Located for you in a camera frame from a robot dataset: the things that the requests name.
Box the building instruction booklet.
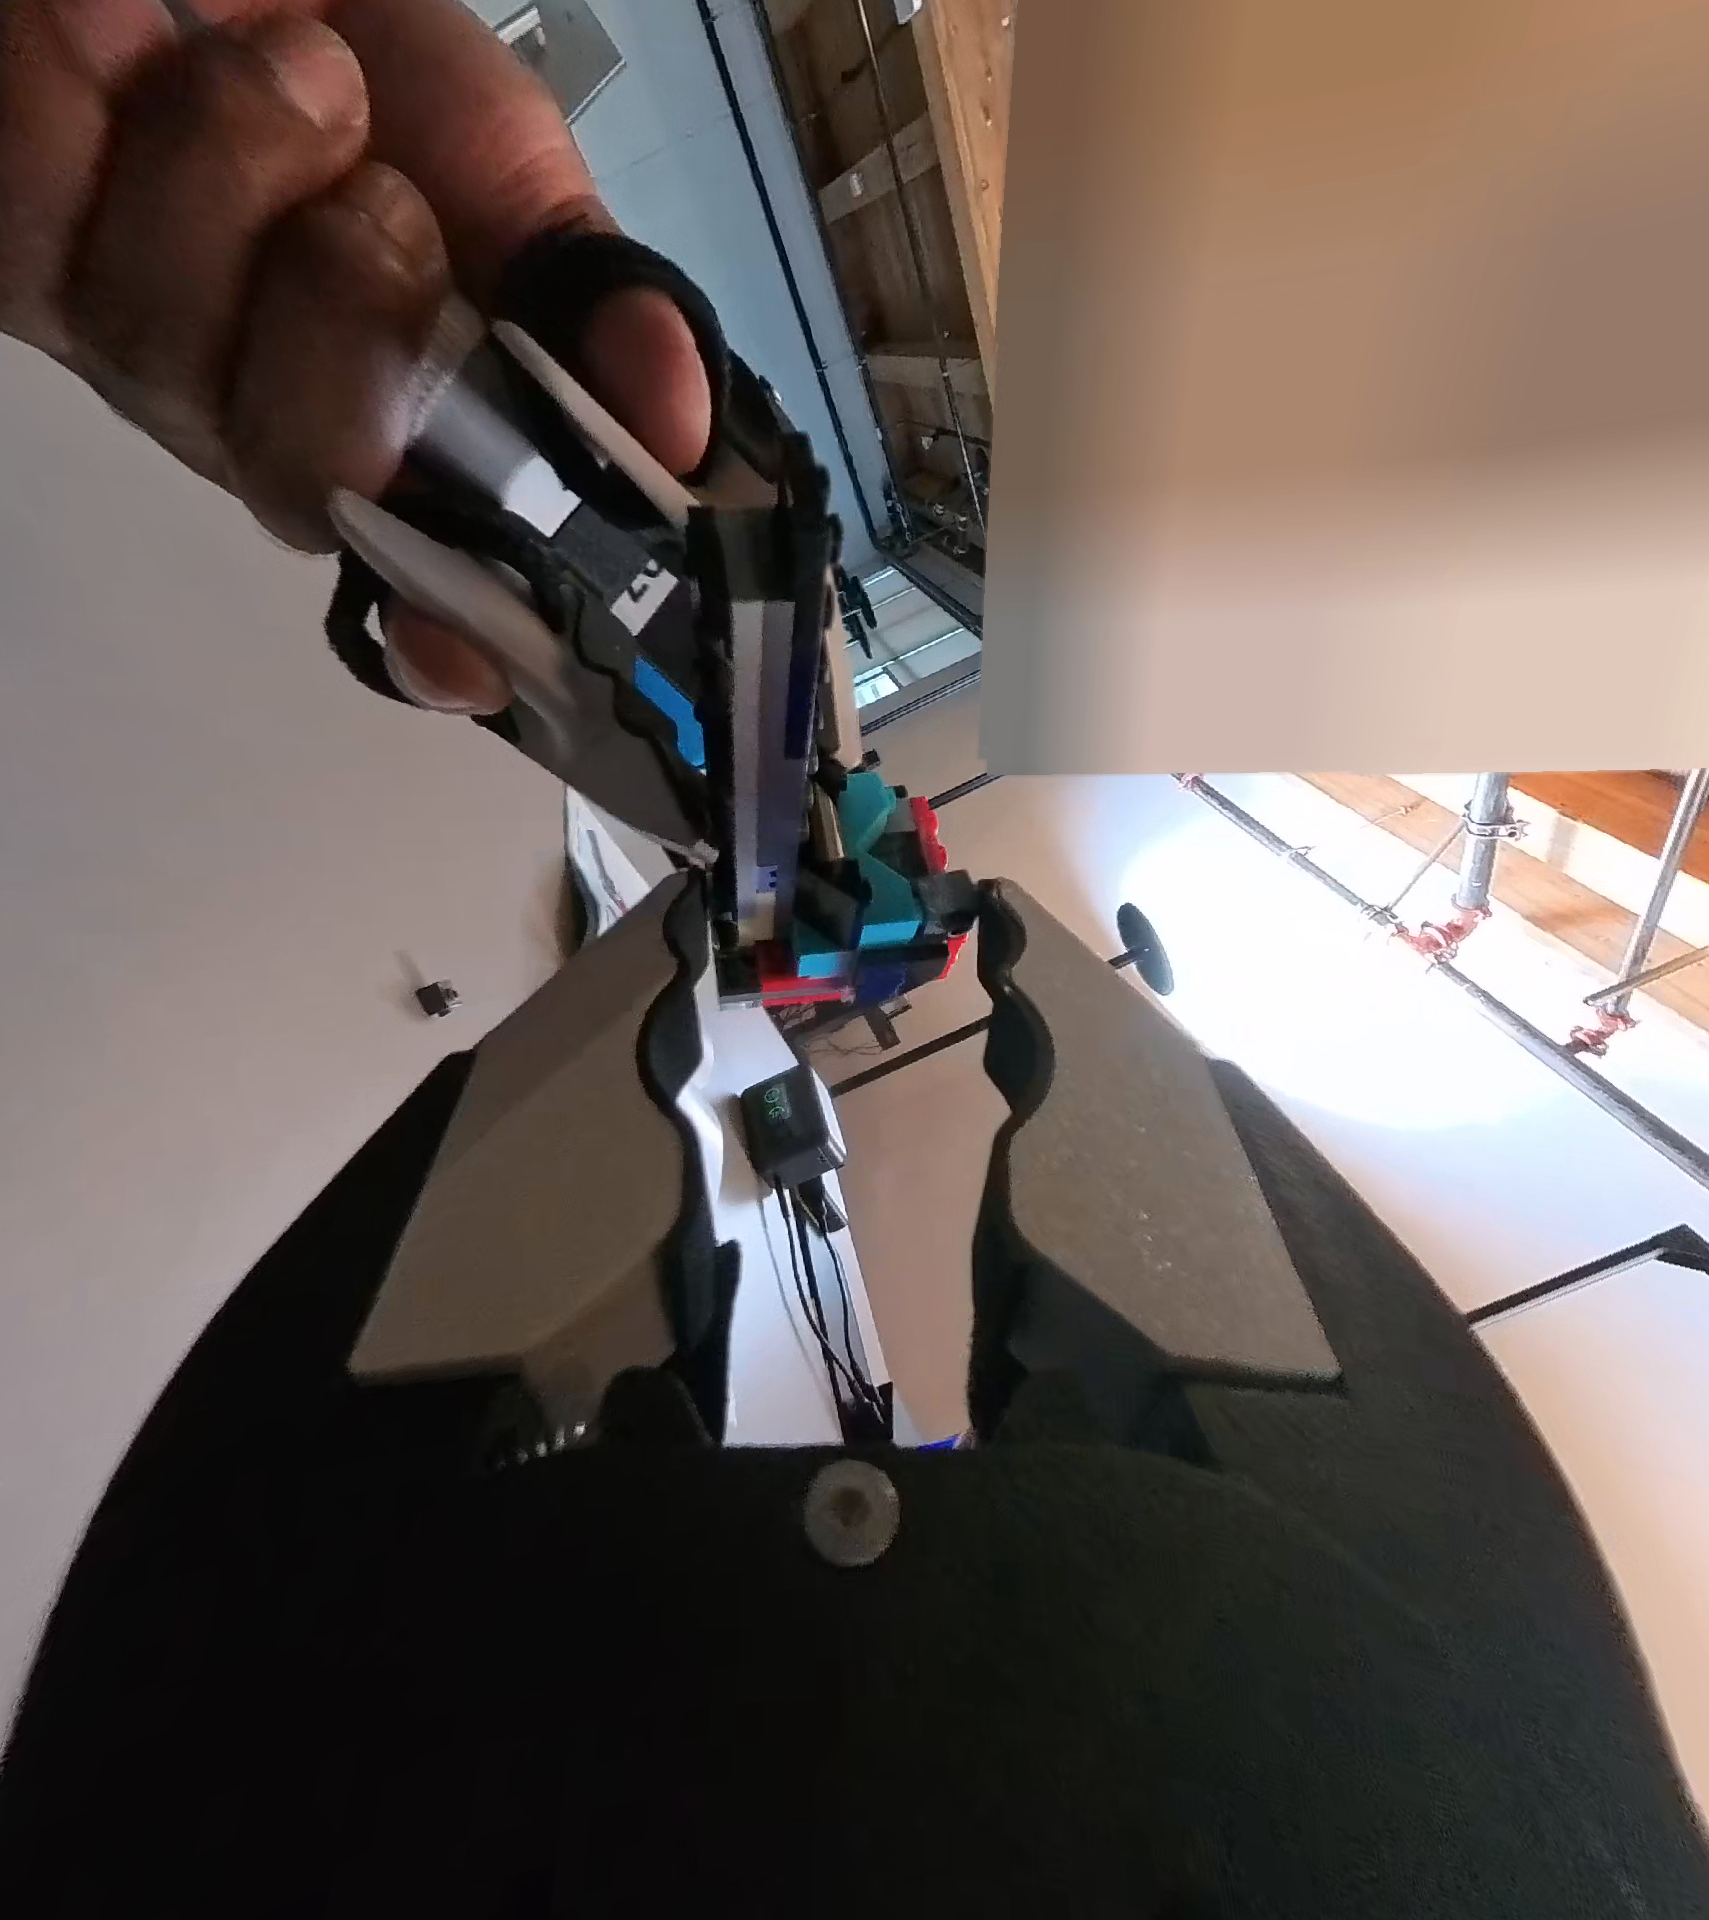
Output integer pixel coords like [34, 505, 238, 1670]
[559, 783, 679, 961]

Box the black metal frame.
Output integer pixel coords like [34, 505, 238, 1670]
[1461, 1223, 1709, 1343]

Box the charger with green display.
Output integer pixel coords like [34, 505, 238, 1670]
[739, 1067, 850, 1198]

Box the black floor lamp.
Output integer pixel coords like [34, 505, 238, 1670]
[1094, 900, 1181, 1002]

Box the person's left hand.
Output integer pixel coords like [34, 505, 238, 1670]
[0, 0, 729, 719]

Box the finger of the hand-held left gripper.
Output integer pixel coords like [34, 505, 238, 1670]
[495, 600, 724, 876]
[808, 575, 875, 786]

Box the black charger cable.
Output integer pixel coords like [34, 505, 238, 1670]
[795, 1184, 897, 1441]
[776, 1184, 871, 1428]

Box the silver ceiling pipe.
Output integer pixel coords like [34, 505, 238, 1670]
[1454, 771, 1529, 917]
[1587, 771, 1709, 1022]

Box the toy brick model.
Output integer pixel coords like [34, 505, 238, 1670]
[687, 434, 979, 1009]

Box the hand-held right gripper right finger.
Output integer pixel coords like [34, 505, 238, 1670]
[967, 876, 1342, 1397]

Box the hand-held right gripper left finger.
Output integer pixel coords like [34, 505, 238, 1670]
[347, 870, 736, 1390]

